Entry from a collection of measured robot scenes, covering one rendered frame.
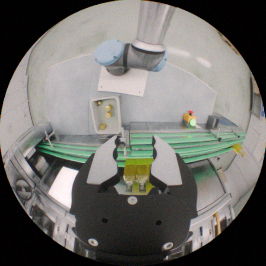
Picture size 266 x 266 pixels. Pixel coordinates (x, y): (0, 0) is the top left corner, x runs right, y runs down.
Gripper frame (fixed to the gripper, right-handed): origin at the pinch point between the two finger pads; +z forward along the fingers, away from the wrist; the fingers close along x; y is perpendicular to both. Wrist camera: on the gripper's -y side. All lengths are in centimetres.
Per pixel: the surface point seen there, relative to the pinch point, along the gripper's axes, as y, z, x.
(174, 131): 15.0, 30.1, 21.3
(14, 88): -140, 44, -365
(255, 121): -15, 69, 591
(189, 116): 7.7, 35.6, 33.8
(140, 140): 16.3, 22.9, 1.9
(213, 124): 11, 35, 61
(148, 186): 42.6, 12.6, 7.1
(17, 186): 27, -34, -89
